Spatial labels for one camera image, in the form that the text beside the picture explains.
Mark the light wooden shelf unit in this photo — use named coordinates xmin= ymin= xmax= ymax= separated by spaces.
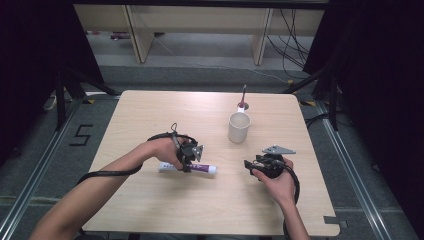
xmin=73 ymin=3 xmax=326 ymax=66

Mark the pink toothbrush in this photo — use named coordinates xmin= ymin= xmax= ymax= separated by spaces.
xmin=239 ymin=84 xmax=248 ymax=110

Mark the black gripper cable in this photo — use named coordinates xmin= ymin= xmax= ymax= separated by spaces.
xmin=281 ymin=164 xmax=301 ymax=240
xmin=76 ymin=122 xmax=199 ymax=186

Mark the person's right hand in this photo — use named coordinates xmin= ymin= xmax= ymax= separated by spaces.
xmin=250 ymin=157 xmax=296 ymax=206

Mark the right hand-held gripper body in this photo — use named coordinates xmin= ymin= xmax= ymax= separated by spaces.
xmin=253 ymin=144 xmax=297 ymax=180

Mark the black curtain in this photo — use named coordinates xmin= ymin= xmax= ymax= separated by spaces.
xmin=0 ymin=0 xmax=105 ymax=168
xmin=303 ymin=0 xmax=424 ymax=231

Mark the white and purple toothpaste tube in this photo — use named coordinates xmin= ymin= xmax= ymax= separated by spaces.
xmin=157 ymin=161 xmax=218 ymax=176

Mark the black metal stand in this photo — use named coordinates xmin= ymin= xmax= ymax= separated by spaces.
xmin=281 ymin=64 xmax=340 ymax=132
xmin=54 ymin=68 xmax=121 ymax=132

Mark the aluminium floor rail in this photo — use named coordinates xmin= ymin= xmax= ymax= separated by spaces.
xmin=314 ymin=99 xmax=394 ymax=240
xmin=0 ymin=98 xmax=84 ymax=240

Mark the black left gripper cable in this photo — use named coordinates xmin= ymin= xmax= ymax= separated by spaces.
xmin=76 ymin=122 xmax=199 ymax=186

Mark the person's left hand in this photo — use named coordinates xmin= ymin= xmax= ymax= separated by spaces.
xmin=146 ymin=137 xmax=185 ymax=171

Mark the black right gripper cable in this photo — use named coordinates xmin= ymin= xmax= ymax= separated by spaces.
xmin=281 ymin=164 xmax=301 ymax=240

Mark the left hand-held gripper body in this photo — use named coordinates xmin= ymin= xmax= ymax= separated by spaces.
xmin=175 ymin=139 xmax=205 ymax=165

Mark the bundle of black cables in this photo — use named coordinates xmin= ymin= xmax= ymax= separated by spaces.
xmin=266 ymin=8 xmax=313 ymax=80

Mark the white cup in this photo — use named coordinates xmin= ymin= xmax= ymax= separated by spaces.
xmin=227 ymin=102 xmax=252 ymax=145

